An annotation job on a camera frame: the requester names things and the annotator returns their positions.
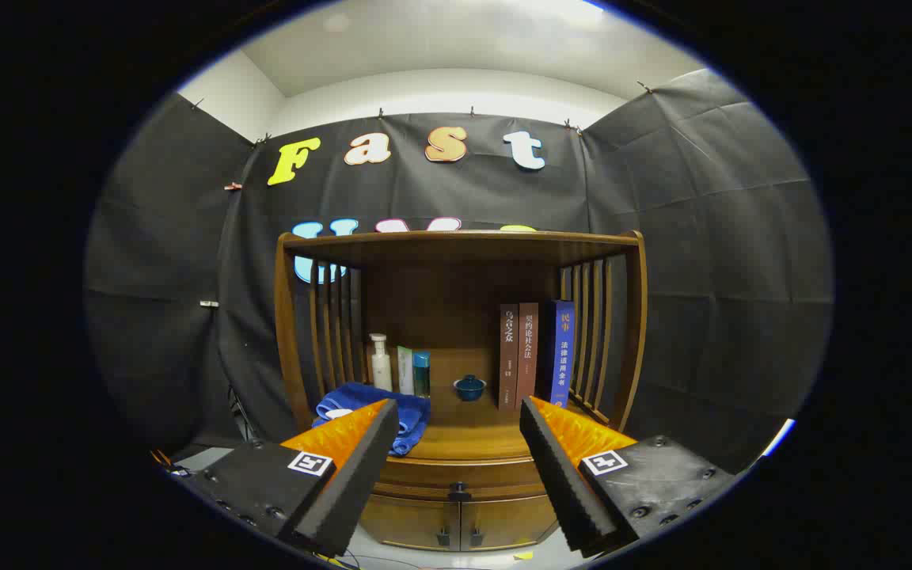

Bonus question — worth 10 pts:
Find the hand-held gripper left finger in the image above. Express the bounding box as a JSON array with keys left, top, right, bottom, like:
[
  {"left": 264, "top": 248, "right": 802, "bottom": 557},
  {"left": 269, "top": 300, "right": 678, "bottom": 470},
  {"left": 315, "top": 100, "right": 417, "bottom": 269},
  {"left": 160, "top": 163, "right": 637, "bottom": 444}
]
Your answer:
[{"left": 187, "top": 398, "right": 400, "bottom": 557}]

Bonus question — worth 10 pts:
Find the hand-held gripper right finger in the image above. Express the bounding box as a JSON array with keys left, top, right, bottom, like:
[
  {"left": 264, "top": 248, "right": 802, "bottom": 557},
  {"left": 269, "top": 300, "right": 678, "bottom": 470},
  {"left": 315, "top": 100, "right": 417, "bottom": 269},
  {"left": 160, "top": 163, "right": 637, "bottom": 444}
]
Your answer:
[{"left": 519, "top": 396, "right": 735, "bottom": 557}]

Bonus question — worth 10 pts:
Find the wooden drawer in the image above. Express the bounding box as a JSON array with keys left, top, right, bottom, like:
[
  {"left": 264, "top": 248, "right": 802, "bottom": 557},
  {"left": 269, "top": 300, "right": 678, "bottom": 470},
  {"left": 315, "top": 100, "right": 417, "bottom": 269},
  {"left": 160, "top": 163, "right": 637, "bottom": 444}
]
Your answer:
[{"left": 375, "top": 456, "right": 547, "bottom": 501}]

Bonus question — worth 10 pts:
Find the wooden cabinet door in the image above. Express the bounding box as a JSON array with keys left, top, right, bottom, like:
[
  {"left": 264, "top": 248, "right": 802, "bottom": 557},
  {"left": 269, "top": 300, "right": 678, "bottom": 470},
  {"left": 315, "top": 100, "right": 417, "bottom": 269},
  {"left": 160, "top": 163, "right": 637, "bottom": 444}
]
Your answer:
[
  {"left": 359, "top": 495, "right": 462, "bottom": 553},
  {"left": 460, "top": 495, "right": 560, "bottom": 551}
]

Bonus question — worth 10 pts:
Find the wooden countertop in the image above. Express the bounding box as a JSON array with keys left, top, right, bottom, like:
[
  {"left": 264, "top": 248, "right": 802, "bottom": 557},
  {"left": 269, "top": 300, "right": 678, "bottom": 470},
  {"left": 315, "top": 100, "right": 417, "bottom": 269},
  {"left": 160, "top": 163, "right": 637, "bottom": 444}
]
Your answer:
[{"left": 310, "top": 392, "right": 614, "bottom": 462}]

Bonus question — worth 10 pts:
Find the wooden cabinet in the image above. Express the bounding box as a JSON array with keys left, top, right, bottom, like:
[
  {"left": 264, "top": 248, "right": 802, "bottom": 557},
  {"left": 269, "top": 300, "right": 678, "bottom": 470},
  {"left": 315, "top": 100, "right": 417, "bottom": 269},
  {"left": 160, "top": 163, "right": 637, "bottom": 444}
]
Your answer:
[{"left": 274, "top": 230, "right": 648, "bottom": 553}]

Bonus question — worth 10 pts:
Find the blue towel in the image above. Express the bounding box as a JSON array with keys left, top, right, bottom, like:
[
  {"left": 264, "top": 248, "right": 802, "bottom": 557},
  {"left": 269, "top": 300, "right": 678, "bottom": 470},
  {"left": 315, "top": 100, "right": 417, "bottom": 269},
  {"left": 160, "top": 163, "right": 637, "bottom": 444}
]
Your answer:
[{"left": 312, "top": 382, "right": 431, "bottom": 458}]

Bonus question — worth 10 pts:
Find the white pump bottle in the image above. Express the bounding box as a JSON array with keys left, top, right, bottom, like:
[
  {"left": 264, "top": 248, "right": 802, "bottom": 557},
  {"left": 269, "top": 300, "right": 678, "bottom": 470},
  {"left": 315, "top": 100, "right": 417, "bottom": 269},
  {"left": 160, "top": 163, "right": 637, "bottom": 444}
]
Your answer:
[{"left": 370, "top": 333, "right": 393, "bottom": 392}]

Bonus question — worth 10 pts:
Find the blue book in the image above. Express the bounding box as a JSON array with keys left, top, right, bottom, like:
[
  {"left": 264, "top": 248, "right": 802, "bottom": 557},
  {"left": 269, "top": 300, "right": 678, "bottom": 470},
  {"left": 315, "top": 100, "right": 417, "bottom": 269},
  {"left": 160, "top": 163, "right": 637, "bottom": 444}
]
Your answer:
[{"left": 545, "top": 299, "right": 576, "bottom": 409}]

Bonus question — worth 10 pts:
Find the dark brown book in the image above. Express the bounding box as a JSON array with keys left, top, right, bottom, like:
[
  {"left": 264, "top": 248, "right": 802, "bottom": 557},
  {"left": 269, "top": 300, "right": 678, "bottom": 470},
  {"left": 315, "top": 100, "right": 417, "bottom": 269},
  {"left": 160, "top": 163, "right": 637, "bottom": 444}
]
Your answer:
[{"left": 498, "top": 304, "right": 520, "bottom": 411}]

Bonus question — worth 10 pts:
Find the reddish brown book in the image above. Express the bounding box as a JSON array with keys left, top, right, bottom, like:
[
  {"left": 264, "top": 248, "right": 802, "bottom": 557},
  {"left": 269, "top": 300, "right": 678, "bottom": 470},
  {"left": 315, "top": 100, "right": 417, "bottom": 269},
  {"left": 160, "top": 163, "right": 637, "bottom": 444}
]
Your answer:
[{"left": 516, "top": 302, "right": 540, "bottom": 403}]

